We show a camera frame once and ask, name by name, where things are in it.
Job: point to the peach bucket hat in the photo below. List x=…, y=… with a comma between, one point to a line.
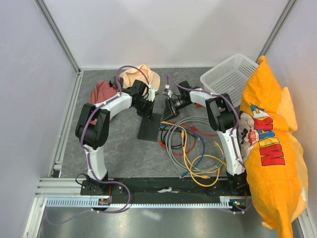
x=143, y=73

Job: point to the orange cartoon pillow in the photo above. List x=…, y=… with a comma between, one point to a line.
x=276, y=171

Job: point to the grey slotted cable duct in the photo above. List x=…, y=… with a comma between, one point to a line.
x=224, y=202

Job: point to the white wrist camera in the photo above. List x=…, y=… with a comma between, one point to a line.
x=167, y=92
x=152, y=94

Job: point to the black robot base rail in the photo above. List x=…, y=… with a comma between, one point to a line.
x=128, y=190

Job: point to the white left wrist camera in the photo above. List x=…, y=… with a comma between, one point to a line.
x=152, y=94

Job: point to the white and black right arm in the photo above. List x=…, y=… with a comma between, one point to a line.
x=222, y=118

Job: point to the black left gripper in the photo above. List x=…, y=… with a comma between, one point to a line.
x=148, y=113

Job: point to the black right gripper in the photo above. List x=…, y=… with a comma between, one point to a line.
x=167, y=112

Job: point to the black network switch box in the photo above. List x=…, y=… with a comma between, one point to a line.
x=149, y=129

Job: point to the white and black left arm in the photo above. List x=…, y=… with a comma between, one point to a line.
x=93, y=125

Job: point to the white plastic basket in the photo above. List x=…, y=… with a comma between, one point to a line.
x=229, y=76

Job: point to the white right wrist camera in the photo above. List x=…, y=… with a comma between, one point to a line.
x=167, y=92

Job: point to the red crumpled shirt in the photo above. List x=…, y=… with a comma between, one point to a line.
x=103, y=91

